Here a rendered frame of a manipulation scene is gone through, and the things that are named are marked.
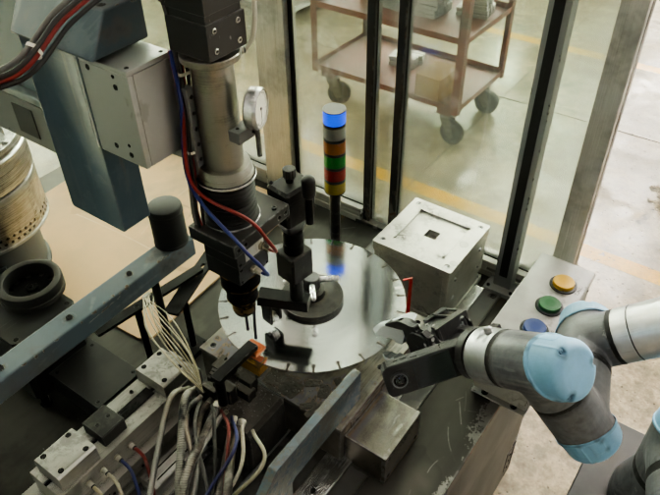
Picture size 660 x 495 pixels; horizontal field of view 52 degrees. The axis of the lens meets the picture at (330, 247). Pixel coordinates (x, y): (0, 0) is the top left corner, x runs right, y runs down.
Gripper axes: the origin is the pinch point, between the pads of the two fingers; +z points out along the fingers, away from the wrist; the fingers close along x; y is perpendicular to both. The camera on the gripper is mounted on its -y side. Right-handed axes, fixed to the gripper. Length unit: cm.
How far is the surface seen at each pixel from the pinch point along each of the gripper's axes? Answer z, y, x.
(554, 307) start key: -2.7, 35.3, -11.4
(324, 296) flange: 15.1, 1.8, 6.7
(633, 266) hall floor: 78, 166, -66
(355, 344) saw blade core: 6.6, -0.7, -0.4
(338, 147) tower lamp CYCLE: 25.4, 22.0, 28.3
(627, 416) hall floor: 46, 101, -87
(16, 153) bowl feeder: 59, -27, 50
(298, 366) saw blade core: 8.5, -10.7, 0.7
